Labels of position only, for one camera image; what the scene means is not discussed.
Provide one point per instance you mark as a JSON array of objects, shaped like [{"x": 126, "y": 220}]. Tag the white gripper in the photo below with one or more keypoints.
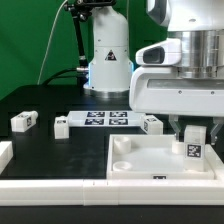
[{"x": 158, "y": 90}]

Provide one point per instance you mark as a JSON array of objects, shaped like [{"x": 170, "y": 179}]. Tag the white square tabletop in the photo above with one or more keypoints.
[{"x": 156, "y": 157}]

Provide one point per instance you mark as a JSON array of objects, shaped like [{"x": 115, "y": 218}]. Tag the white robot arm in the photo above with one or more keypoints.
[{"x": 199, "y": 24}]

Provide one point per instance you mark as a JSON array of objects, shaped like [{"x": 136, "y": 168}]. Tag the white marker base plate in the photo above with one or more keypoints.
[{"x": 104, "y": 118}]

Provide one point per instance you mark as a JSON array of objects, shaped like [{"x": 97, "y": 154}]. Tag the black camera stand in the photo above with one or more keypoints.
[{"x": 80, "y": 11}]

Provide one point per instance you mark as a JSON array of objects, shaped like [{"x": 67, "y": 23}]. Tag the white U-shaped fence wall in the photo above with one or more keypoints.
[{"x": 111, "y": 192}]

